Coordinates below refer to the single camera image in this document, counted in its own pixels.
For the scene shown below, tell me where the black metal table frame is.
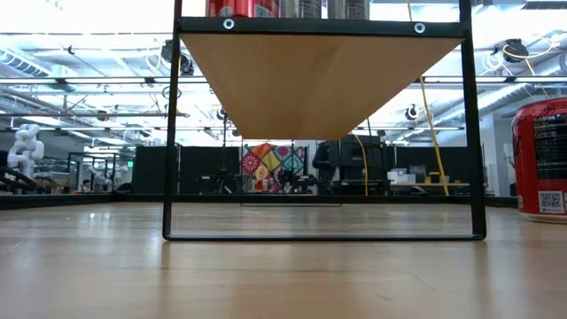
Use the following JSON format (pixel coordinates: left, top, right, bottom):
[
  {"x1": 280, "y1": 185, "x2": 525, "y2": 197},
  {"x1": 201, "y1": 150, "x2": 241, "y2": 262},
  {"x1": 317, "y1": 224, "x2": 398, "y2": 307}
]
[{"x1": 0, "y1": 0, "x2": 519, "y2": 212}]

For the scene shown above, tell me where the black equipment cabinet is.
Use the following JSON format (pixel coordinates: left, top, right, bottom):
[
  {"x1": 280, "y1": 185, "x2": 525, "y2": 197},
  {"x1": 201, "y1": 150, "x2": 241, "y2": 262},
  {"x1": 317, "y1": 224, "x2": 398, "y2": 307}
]
[{"x1": 338, "y1": 135, "x2": 384, "y2": 196}]

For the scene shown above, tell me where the black frame wooden shelf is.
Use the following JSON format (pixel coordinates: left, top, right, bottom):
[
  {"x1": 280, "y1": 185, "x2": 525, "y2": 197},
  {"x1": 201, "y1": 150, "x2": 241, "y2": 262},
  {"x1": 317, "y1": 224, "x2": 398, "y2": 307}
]
[{"x1": 162, "y1": 0, "x2": 487, "y2": 243}]

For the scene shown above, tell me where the red Coca-Cola can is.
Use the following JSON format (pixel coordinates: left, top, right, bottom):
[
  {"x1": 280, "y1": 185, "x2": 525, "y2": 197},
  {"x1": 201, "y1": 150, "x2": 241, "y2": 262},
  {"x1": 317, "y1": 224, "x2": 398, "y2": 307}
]
[{"x1": 206, "y1": 0, "x2": 280, "y2": 19}]

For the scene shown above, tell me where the red soda can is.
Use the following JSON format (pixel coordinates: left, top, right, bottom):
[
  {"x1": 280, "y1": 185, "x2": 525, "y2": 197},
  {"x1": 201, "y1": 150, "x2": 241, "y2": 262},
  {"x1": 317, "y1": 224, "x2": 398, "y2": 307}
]
[{"x1": 511, "y1": 97, "x2": 567, "y2": 225}]

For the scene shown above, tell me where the black yellow cable reel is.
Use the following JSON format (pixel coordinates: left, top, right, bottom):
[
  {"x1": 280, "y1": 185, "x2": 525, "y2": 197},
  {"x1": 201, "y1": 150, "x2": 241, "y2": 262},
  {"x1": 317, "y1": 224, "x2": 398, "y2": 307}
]
[{"x1": 491, "y1": 38, "x2": 531, "y2": 64}]

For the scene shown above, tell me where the colourful mural painting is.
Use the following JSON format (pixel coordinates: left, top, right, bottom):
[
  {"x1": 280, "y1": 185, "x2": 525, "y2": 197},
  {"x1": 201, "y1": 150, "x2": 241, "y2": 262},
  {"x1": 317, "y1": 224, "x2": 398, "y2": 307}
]
[{"x1": 241, "y1": 142, "x2": 307, "y2": 195}]

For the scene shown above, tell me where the thin yellow cable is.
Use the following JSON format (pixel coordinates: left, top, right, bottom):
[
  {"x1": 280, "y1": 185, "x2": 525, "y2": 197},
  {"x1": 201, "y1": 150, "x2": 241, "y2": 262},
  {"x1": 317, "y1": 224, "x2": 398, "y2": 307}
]
[{"x1": 353, "y1": 134, "x2": 369, "y2": 197}]

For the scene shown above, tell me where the thick yellow cable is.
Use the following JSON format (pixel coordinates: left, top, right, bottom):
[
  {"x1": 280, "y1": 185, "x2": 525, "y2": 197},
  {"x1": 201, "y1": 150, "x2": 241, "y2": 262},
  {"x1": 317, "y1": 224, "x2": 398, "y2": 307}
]
[{"x1": 418, "y1": 75, "x2": 451, "y2": 197}]

